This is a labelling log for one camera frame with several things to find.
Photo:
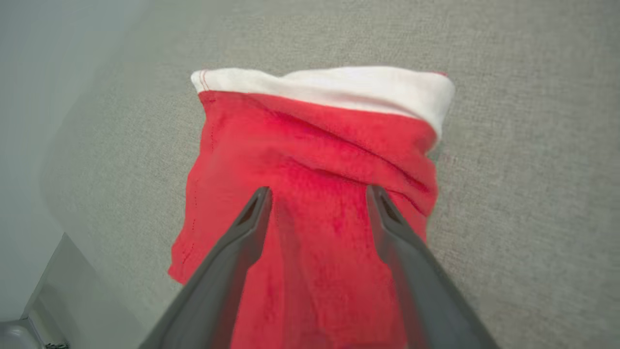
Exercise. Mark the grey rounded object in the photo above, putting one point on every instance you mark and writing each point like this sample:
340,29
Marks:
17,337

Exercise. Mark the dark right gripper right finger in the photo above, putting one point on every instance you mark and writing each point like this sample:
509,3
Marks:
426,300

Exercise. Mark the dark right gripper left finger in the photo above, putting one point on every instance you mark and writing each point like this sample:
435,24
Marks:
223,291

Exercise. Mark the red white sports garment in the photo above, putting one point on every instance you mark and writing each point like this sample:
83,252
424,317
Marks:
315,169

